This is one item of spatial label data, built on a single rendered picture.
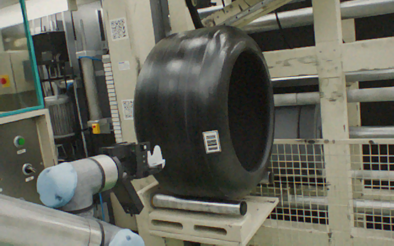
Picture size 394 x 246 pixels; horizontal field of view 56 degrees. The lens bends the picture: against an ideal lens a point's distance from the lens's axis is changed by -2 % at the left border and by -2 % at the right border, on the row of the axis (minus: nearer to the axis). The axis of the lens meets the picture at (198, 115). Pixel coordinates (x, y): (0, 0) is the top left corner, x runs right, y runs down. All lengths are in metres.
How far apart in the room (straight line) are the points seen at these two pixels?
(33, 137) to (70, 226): 0.84
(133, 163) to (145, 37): 0.64
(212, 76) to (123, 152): 0.34
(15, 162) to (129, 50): 0.54
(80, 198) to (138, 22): 0.79
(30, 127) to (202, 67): 0.67
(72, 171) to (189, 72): 0.46
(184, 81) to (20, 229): 0.63
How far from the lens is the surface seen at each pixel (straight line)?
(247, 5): 1.56
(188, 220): 1.26
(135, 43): 1.34
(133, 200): 0.87
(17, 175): 1.39
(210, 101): 1.01
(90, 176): 0.75
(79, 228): 0.61
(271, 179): 1.42
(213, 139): 1.01
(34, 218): 0.57
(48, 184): 0.73
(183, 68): 1.06
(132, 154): 0.86
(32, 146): 1.41
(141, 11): 1.40
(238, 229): 1.18
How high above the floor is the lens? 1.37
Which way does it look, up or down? 9 degrees down
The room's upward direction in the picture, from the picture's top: 7 degrees counter-clockwise
